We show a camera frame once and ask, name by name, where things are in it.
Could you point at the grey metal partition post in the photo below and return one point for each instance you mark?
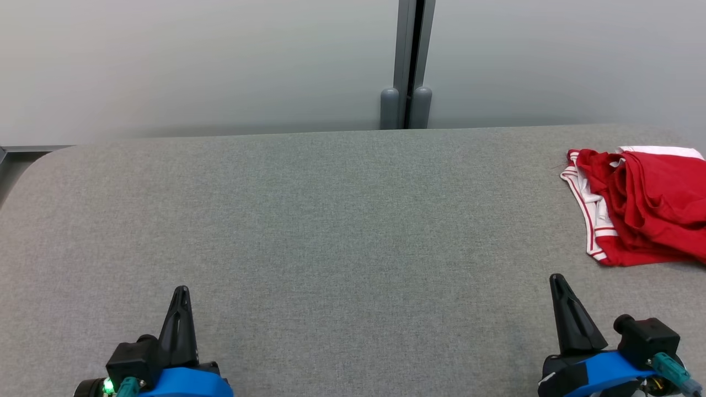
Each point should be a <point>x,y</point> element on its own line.
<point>427,44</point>
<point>404,44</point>

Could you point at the red jersey with white trim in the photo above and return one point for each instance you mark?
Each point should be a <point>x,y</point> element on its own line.
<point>629,256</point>

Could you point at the grey panel base rail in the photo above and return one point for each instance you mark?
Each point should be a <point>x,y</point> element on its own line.
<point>33,149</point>

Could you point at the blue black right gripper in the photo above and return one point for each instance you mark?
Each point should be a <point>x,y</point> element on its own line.
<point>601,375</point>

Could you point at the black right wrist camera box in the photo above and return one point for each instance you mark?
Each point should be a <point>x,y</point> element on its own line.
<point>648,339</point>

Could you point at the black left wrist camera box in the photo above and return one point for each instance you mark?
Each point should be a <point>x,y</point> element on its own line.
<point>135,361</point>

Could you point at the red shorts with white stripe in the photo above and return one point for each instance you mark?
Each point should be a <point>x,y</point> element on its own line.
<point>662,193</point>

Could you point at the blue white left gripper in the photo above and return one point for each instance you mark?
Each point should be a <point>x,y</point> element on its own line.
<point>187,383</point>

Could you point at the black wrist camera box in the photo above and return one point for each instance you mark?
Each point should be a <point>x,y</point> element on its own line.
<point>648,339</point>
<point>135,361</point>

